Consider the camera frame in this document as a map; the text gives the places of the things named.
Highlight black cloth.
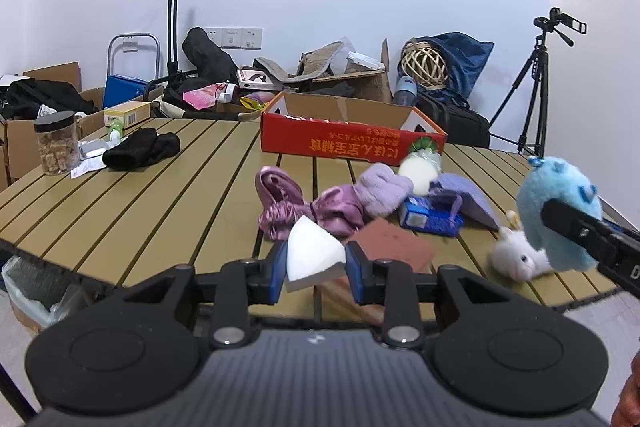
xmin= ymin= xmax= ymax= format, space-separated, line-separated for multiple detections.
xmin=102 ymin=128 xmax=181 ymax=172

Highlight black bag in cardboard box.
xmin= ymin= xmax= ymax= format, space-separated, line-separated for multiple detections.
xmin=4 ymin=79 xmax=99 ymax=120

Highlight blue plush toy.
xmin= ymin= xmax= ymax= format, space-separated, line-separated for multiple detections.
xmin=516 ymin=156 xmax=604 ymax=273

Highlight purple knitted cloth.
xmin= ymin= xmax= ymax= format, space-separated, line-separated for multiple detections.
xmin=430 ymin=173 xmax=501 ymax=230

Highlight black camcorder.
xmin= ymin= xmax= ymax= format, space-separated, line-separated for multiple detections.
xmin=532 ymin=7 xmax=588 ymax=48

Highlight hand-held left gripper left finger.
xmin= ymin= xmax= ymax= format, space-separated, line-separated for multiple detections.
xmin=117 ymin=239 xmax=290 ymax=348

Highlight plastic-lined cardboard bin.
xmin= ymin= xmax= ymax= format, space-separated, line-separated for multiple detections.
xmin=0 ymin=251 xmax=69 ymax=339

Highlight grey-brown felt pieces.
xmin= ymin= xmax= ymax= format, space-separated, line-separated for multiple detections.
xmin=252 ymin=41 xmax=357 ymax=84

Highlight pink packet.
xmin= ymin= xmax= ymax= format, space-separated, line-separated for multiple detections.
xmin=182 ymin=83 xmax=222 ymax=110

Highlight purple satin cloth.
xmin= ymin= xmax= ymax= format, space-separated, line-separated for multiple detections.
xmin=255 ymin=166 xmax=368 ymax=242

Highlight wicker ball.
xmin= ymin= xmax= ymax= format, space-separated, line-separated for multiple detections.
xmin=402 ymin=40 xmax=448 ymax=89

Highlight white foam wedge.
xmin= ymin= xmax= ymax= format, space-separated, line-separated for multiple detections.
xmin=285 ymin=215 xmax=347 ymax=294

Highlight black-lidded clear jar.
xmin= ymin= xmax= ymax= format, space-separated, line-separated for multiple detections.
xmin=34 ymin=111 xmax=81 ymax=176

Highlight white plush toy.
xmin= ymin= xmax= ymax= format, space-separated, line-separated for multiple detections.
xmin=490 ymin=210 xmax=553 ymax=282

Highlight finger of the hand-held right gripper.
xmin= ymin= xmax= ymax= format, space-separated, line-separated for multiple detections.
xmin=542 ymin=198 xmax=608 ymax=258

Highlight blue carton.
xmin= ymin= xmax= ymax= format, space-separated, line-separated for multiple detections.
xmin=398 ymin=194 xmax=465 ymax=237

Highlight red cardboard box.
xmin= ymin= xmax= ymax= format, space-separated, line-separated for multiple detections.
xmin=260 ymin=91 xmax=448 ymax=160

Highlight blue folding cart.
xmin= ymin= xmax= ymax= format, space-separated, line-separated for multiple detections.
xmin=103 ymin=75 xmax=152 ymax=110

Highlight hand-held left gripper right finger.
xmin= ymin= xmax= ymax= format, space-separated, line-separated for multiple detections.
xmin=346 ymin=241 xmax=511 ymax=348

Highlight dark blue velvet bag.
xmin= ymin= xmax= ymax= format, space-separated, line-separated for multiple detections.
xmin=399 ymin=32 xmax=496 ymax=102

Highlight large brown cardboard box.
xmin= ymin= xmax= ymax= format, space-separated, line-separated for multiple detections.
xmin=282 ymin=38 xmax=394 ymax=106

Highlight grey metal cart frame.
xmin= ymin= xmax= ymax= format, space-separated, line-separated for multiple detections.
xmin=107 ymin=34 xmax=161 ymax=80

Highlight white bottle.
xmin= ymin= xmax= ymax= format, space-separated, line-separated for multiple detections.
xmin=215 ymin=82 xmax=242 ymax=106

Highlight lilac fluffy cloth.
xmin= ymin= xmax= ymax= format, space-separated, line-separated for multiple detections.
xmin=356 ymin=163 xmax=415 ymax=218

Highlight white paper packet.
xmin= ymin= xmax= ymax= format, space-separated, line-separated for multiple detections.
xmin=70 ymin=138 xmax=124 ymax=180

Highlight yellow and white box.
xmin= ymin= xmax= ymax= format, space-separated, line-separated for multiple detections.
xmin=103 ymin=101 xmax=152 ymax=128

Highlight black rolled bag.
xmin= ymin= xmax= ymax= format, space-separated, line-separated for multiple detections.
xmin=181 ymin=27 xmax=240 ymax=84

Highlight clear plastic bag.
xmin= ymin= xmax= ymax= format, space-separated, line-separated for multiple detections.
xmin=398 ymin=139 xmax=444 ymax=196

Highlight open brown cardboard boxes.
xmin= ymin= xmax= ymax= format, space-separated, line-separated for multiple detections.
xmin=0 ymin=62 xmax=107 ymax=190

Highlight white wall sockets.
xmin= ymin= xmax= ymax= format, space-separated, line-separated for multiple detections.
xmin=205 ymin=26 xmax=262 ymax=50

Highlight black suitcase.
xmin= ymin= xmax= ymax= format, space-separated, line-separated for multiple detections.
xmin=414 ymin=91 xmax=491 ymax=150

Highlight brown abrasive sheet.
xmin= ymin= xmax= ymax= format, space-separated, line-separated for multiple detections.
xmin=346 ymin=219 xmax=437 ymax=275

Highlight person's right forearm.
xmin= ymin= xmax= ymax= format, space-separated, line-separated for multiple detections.
xmin=611 ymin=349 xmax=640 ymax=427

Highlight blue water bottle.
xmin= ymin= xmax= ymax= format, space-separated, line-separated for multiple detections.
xmin=393 ymin=75 xmax=419 ymax=108

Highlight white foam tray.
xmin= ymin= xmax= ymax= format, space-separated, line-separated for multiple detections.
xmin=345 ymin=51 xmax=387 ymax=72

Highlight black tripod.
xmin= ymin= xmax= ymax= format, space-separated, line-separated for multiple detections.
xmin=488 ymin=31 xmax=552 ymax=158

